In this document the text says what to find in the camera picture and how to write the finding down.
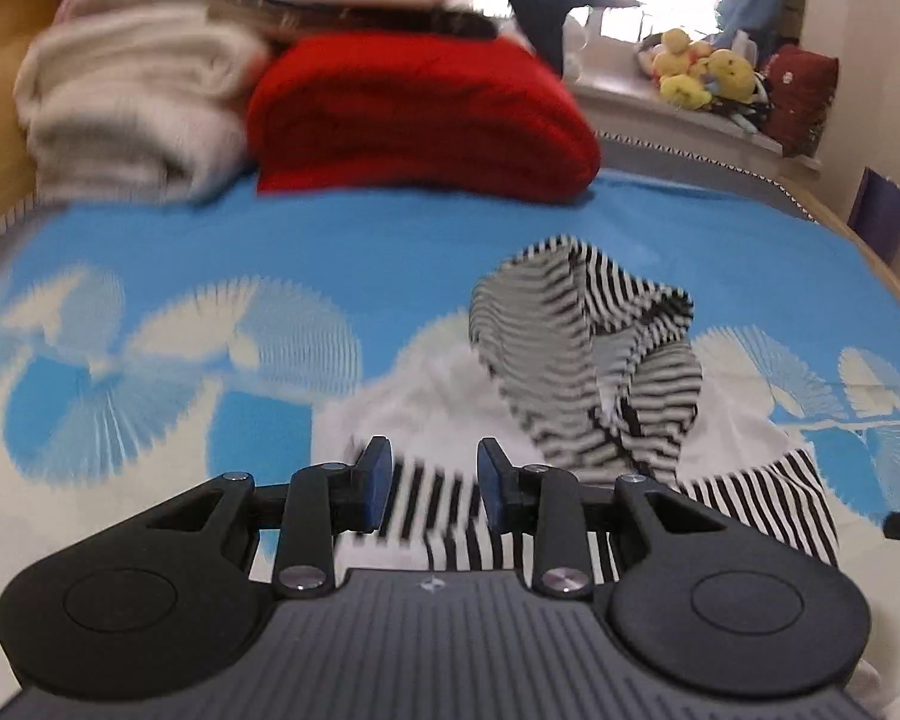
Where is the yellow plush toy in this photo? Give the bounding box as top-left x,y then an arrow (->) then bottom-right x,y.
658,73 -> 713,110
701,49 -> 758,102
649,28 -> 713,76

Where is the dark folded cloth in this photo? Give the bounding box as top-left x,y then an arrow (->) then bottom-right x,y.
210,0 -> 500,42

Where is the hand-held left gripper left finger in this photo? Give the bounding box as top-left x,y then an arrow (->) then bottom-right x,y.
146,435 -> 396,601

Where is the red folded blanket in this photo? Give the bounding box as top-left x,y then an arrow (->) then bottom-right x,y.
246,34 -> 602,203

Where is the white garment with striped hood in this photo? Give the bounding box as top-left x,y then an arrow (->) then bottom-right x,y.
311,235 -> 845,590

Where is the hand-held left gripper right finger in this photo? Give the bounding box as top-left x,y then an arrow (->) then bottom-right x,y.
476,436 -> 721,601

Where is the purple box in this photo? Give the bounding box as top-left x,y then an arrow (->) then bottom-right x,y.
846,167 -> 900,267

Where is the blue white printed bed sheet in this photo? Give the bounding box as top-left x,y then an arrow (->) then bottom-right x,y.
0,165 -> 900,720

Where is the cream folded blanket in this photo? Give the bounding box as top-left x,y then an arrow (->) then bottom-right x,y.
13,4 -> 271,203

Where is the white windowsill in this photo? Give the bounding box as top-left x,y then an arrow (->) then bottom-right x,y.
570,75 -> 822,173

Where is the dark red bag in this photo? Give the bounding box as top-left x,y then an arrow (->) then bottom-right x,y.
761,43 -> 841,158

